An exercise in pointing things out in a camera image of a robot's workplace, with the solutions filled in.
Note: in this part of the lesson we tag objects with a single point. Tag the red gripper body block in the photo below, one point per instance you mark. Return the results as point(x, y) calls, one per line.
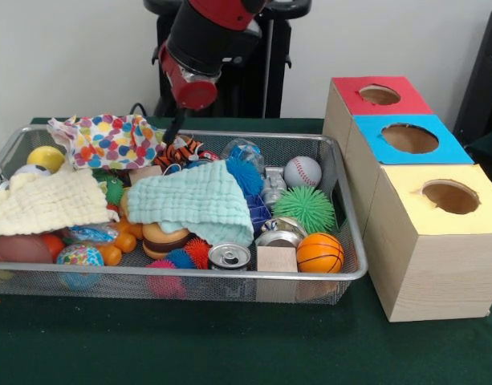
point(195, 94)

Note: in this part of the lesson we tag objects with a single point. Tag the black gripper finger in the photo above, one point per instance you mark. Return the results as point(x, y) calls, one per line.
point(174, 126)

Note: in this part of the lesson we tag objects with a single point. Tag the polka-dot cloth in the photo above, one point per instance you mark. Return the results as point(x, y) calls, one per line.
point(109, 140)

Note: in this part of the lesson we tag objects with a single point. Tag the clear crinkled plastic packet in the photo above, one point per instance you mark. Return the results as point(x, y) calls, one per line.
point(241, 150)

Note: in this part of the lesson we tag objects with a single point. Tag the mint waffle cloth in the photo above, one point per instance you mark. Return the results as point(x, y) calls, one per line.
point(189, 200)

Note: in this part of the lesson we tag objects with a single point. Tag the cream waffle cloth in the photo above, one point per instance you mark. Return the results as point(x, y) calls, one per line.
point(45, 200)

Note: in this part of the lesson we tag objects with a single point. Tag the silver mesh bin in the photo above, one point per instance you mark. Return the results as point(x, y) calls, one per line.
point(350, 240)

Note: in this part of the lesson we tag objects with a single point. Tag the wooden box with three holes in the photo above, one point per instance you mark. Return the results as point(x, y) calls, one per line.
point(438, 272)

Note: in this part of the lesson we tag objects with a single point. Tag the blue spiky ball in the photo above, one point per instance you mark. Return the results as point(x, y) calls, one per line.
point(243, 176)

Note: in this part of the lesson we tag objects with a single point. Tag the white toy baseball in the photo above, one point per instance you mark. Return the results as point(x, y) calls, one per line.
point(303, 171)

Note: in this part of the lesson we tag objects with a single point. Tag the yellow ball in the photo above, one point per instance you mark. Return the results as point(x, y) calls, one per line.
point(45, 157)

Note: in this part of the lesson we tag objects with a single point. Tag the silver can with pull tab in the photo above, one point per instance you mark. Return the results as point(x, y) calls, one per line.
point(229, 256)

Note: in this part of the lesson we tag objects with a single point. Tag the large green spiky ball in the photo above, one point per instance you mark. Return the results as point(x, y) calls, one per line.
point(303, 206)

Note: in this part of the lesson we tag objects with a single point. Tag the wooden block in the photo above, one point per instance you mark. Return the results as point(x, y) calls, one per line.
point(277, 260)

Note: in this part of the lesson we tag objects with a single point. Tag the orange toy basketball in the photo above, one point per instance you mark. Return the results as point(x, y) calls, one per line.
point(320, 252)

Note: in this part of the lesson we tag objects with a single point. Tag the dark green table cloth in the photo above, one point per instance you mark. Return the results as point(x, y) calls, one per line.
point(488, 148)
point(229, 345)

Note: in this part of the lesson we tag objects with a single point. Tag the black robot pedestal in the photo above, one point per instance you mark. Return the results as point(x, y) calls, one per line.
point(253, 92)

